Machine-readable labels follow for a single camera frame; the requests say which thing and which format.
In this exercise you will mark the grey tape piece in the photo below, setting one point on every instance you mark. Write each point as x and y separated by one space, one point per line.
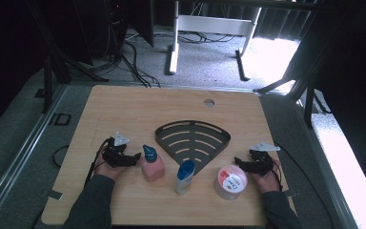
292 192
52 194

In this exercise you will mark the person's left hand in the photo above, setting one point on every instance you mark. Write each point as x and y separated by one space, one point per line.
108 171

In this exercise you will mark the black fan-shaped corner rack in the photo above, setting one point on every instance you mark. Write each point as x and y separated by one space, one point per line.
193 140

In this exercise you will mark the person's right hand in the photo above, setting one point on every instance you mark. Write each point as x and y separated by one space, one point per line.
271 183

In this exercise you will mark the white tube with blue cap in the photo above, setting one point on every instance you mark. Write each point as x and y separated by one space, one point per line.
184 184

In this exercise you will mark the pink round tub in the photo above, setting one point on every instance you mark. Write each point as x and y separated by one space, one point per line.
232 184

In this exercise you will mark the grey metal rail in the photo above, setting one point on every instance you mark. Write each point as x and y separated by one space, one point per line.
22 152
332 184

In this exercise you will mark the black computer tower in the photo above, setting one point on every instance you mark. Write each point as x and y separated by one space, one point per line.
114 19

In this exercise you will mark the white desk frame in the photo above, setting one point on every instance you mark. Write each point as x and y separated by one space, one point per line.
214 24

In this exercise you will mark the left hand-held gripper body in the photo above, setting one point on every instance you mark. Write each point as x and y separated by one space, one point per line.
112 156

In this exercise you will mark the black metal stand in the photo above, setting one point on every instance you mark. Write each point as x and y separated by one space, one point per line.
47 86
309 108

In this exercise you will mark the black rectangular floor bracket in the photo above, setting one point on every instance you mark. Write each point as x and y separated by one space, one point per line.
52 119

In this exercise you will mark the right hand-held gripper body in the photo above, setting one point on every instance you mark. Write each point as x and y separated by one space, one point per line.
262 162

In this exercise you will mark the pink bottle with blue cap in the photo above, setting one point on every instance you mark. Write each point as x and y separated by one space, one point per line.
154 170

